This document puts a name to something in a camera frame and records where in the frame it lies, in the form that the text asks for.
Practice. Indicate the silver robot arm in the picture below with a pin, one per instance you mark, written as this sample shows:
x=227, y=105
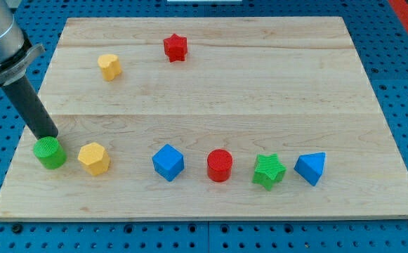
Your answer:
x=16, y=50

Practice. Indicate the yellow heart block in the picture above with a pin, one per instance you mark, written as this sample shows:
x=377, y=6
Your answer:
x=110, y=66

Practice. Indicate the red cylinder block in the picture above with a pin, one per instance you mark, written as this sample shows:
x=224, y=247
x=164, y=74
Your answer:
x=219, y=165

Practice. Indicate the wooden board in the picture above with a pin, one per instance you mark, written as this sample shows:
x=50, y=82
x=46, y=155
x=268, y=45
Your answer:
x=251, y=86

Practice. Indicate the blue cube block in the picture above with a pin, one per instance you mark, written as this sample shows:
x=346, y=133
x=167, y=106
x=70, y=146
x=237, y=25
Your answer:
x=168, y=162

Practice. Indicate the green star block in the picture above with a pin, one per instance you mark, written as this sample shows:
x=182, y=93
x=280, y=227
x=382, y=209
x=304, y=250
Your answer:
x=268, y=171

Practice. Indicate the red star block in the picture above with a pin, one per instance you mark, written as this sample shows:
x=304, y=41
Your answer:
x=175, y=47

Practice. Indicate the blue triangle block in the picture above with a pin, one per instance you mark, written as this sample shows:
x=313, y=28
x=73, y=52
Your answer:
x=311, y=167

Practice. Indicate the yellow hexagon block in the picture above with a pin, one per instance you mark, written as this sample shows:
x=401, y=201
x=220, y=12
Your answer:
x=94, y=158

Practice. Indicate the green cylinder block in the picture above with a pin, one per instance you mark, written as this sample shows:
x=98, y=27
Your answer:
x=49, y=152

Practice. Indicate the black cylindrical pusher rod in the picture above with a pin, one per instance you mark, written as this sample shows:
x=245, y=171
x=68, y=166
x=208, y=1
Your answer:
x=26, y=101

